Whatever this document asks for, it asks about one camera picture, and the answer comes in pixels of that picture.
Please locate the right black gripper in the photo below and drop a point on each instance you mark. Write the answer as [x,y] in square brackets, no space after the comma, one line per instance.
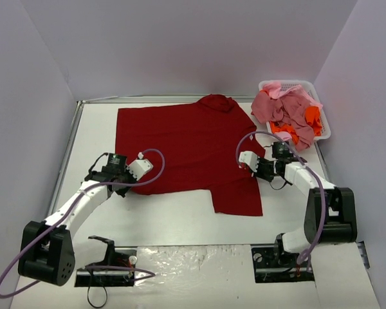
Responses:
[261,169]

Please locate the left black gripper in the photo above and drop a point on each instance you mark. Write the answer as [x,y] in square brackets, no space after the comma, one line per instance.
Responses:
[126,179]

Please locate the dark red t-shirt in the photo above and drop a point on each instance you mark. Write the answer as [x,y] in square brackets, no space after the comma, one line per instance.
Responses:
[197,142]

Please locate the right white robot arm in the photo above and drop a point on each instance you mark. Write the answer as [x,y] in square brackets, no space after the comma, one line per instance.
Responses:
[330,215]

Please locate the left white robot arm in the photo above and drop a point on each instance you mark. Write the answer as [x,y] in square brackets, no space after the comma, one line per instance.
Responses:
[47,246]

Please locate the pink t-shirt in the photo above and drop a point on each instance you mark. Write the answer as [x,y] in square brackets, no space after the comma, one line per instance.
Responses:
[286,109]

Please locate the white plastic basket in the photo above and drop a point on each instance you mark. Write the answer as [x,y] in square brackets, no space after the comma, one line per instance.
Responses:
[279,88]

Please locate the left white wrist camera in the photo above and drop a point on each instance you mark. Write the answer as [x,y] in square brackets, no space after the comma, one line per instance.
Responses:
[139,167]

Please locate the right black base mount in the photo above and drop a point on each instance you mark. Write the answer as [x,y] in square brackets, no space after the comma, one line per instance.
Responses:
[269,267]

